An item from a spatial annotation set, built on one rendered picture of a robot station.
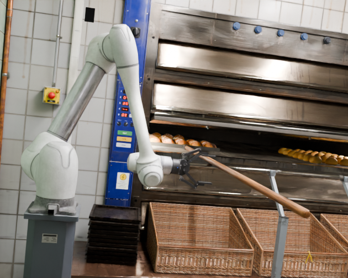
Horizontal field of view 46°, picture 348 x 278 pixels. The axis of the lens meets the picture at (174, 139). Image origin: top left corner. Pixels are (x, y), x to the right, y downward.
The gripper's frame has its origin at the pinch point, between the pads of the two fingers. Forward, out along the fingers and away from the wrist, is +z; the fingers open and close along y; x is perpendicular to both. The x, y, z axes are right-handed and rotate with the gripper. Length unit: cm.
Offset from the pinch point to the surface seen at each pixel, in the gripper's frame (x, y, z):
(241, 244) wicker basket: -34, 48, 35
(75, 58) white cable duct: -63, -51, -74
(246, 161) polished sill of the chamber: -65, 2, 44
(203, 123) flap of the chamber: -50, -21, 7
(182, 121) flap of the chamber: -50, -21, -7
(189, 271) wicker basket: -16, 59, 0
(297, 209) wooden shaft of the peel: 76, 0, 7
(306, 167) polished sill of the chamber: -65, 2, 88
